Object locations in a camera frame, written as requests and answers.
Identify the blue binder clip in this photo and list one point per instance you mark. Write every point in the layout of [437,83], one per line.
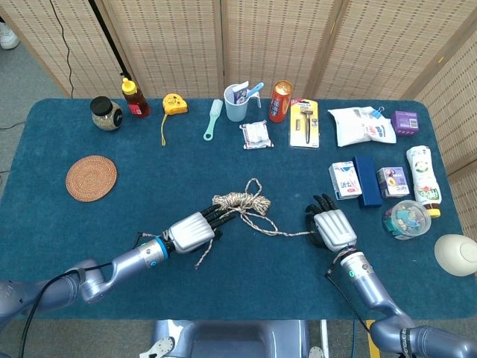
[375,113]

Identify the glass jar black lid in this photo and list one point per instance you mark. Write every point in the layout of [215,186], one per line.
[106,117]

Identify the purple fruit print box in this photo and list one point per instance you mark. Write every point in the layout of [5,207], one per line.
[393,182]

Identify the mint green brush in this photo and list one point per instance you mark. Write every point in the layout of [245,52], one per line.
[214,112]

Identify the bamboo folding screen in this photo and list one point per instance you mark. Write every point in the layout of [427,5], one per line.
[179,44]

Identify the yellow tape measure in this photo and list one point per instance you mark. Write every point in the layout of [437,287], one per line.
[174,104]

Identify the honey bottle yellow cap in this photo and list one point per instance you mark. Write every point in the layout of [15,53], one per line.
[136,102]

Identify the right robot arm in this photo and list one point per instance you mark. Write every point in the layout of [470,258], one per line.
[363,277]

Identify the cream round bowl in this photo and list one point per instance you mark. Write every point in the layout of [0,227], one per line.
[454,255]

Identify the razor in yellow package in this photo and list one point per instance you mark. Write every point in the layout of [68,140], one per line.
[298,138]

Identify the white sauce bottle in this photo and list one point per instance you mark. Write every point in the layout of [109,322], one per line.
[423,175]

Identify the light blue cup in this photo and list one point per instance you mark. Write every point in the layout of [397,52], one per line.
[235,110]

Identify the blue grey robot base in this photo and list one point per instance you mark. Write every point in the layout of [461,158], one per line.
[231,339]

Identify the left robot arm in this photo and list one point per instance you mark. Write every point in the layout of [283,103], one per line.
[130,259]

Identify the white shoe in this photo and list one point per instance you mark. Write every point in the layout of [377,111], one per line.
[7,37]

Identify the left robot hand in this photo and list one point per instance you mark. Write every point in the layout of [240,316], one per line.
[190,233]

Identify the clear tub of clips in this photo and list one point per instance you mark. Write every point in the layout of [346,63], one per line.
[406,220]

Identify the white snack packet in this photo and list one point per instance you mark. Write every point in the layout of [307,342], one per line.
[255,134]

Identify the white plastic bag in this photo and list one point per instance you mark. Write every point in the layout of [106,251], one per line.
[354,127]

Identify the white metal leg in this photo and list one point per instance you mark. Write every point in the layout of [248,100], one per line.
[324,335]

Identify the round woven coaster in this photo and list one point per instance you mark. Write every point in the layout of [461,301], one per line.
[91,179]

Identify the orange soda can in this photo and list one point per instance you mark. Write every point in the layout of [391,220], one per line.
[279,106]

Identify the blue toothbrush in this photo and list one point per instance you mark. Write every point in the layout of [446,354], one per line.
[256,88]

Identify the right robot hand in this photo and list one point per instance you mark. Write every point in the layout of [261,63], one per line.
[335,227]

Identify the toothpaste tube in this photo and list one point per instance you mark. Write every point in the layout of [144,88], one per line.
[240,93]

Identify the blue felt table cover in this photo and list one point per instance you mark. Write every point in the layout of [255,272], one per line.
[149,168]

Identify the white blue carton box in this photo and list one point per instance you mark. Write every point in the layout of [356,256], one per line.
[344,181]

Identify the black stand pole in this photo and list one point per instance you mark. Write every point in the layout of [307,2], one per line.
[110,37]

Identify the dark blue long box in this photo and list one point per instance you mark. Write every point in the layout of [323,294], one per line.
[367,182]

